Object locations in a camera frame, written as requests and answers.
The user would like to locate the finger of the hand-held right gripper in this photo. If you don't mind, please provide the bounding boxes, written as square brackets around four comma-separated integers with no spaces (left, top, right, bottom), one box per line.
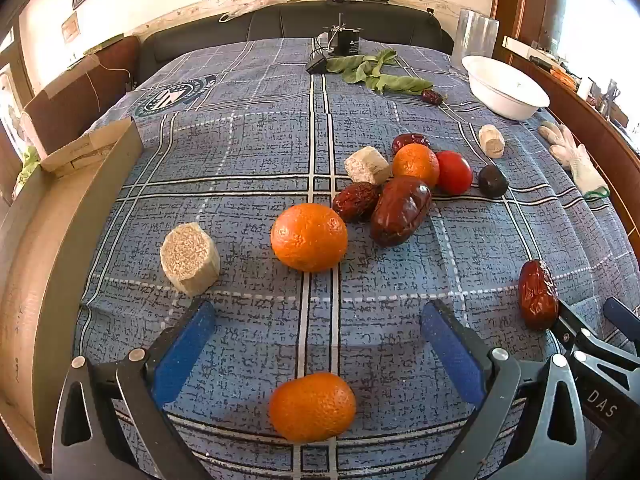
[547,297,608,361]
[602,296,640,343]

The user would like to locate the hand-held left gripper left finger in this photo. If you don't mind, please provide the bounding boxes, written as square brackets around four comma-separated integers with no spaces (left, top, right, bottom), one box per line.
[50,299,217,480]

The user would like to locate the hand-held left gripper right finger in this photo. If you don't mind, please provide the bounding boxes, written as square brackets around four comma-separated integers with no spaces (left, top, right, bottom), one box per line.
[420,299,588,480]

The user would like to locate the glossy red date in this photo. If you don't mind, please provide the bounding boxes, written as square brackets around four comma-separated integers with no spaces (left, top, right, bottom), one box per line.
[518,259,560,332]

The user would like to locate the large beige grain cylinder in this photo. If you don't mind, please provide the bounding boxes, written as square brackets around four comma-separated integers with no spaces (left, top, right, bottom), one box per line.
[160,222,221,297]

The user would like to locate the small oval orange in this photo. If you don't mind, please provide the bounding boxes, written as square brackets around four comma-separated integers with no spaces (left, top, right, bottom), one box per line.
[268,372,357,444]

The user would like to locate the large smooth red date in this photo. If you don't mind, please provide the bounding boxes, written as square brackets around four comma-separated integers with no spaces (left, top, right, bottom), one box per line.
[370,175,433,248]

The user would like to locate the dark purple plum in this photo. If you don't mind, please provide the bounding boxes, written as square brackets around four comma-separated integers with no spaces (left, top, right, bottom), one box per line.
[477,164,510,198]

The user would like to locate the cardboard box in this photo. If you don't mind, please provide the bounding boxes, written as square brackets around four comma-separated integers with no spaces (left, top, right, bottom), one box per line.
[0,116,146,471]

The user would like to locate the red tomato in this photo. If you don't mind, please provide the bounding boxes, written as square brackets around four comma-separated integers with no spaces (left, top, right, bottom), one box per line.
[436,150,474,195]

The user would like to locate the small beige grain cylinder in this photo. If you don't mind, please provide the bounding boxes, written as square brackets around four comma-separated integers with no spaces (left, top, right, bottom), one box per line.
[477,124,506,160]

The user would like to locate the white work glove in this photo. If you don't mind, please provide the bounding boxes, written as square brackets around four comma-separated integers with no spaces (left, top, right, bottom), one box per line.
[549,142,611,200]
[538,120,577,149]

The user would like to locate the large round orange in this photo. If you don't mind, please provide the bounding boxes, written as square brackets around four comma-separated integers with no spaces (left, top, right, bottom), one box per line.
[270,203,349,273]

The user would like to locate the wrinkled red date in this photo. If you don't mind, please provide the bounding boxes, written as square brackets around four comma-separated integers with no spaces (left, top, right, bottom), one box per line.
[332,181,383,224]

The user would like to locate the medium orange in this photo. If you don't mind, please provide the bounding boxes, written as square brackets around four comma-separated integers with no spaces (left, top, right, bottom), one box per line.
[392,143,441,188]

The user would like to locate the wooden side cabinet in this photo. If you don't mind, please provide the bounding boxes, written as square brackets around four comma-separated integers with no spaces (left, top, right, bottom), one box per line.
[501,34,640,243]

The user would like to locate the dark red date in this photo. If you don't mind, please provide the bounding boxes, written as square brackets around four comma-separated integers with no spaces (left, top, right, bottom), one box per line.
[391,132,432,156]

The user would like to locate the green leafy plant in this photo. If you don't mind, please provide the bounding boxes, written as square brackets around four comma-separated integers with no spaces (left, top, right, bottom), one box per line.
[12,144,42,198]

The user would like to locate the white bowl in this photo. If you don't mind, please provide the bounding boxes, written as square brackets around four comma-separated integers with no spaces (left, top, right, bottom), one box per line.
[461,55,551,121]

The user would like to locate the green leafy sprig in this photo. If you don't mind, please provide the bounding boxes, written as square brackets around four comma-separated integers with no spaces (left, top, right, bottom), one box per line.
[325,48,434,95]

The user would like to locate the clear plastic container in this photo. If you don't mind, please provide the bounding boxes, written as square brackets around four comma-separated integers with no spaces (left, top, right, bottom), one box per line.
[452,8,500,74]

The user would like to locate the black cylindrical device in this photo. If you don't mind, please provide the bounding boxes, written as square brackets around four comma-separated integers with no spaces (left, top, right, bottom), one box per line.
[325,12,364,57]

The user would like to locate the black sofa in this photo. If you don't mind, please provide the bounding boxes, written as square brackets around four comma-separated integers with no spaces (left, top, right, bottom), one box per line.
[137,1,457,92]

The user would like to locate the tan paper wall note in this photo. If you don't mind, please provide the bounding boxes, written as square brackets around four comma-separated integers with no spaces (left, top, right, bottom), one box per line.
[60,10,81,44]

